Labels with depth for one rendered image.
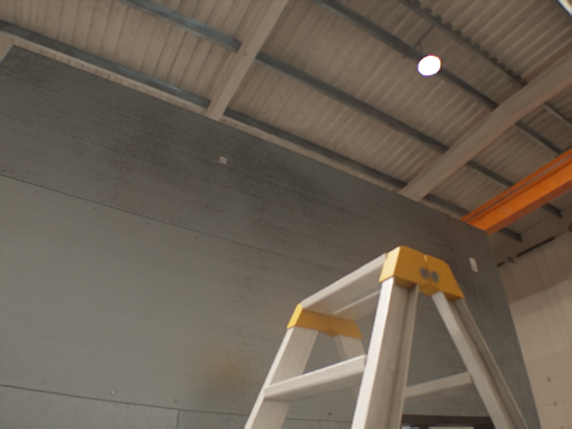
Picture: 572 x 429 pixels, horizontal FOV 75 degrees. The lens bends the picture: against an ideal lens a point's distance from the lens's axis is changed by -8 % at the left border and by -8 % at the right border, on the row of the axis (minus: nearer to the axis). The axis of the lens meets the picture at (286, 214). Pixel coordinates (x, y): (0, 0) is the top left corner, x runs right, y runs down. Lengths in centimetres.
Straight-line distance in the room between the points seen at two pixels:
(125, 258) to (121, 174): 30
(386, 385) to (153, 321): 75
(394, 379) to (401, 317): 12
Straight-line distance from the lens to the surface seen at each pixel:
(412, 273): 78
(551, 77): 875
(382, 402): 65
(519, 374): 235
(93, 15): 768
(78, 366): 116
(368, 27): 721
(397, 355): 70
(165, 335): 122
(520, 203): 942
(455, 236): 237
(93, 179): 139
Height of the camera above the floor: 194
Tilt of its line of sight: 34 degrees up
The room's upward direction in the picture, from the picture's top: straight up
